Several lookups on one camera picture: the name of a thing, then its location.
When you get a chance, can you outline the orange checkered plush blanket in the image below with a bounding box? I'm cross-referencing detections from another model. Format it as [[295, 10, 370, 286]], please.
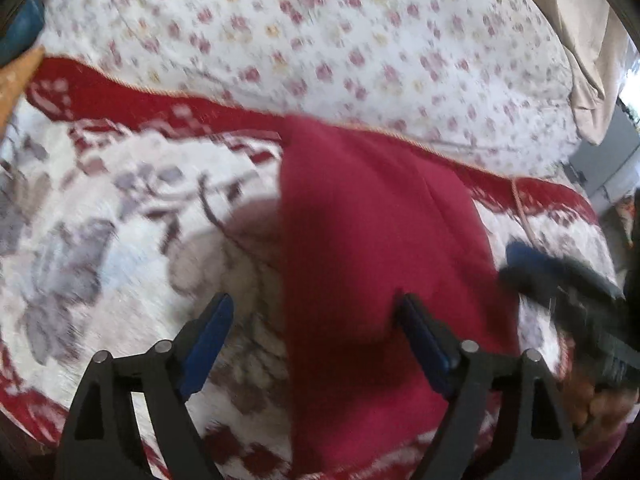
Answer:
[[0, 46, 47, 133]]

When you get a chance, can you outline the person's right hand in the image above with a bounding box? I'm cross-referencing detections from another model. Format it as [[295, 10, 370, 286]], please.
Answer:
[[569, 372, 628, 433]]

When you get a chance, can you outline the red and white floral blanket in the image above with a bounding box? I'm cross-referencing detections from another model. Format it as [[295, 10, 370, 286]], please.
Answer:
[[0, 55, 626, 480]]

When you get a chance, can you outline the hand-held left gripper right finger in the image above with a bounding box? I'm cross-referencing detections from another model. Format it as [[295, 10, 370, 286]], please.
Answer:
[[395, 293, 582, 480]]

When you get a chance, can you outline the blue plastic bag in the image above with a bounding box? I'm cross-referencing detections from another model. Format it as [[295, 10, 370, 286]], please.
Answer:
[[0, 0, 47, 67]]

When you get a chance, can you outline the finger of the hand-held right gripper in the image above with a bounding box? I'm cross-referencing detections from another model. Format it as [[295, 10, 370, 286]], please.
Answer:
[[505, 242, 591, 281], [499, 266, 566, 308]]

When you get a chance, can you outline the grey cabinet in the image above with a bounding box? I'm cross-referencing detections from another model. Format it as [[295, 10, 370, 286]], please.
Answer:
[[565, 102, 640, 203]]

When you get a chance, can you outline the beige curtain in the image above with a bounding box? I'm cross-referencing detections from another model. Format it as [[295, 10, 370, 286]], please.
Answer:
[[507, 0, 632, 147]]

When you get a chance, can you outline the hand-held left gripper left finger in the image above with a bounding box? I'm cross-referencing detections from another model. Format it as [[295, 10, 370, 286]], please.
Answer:
[[54, 292, 235, 480]]

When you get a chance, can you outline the white floral bed sheet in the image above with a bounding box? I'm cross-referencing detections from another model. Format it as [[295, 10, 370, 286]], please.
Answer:
[[37, 0, 583, 181]]

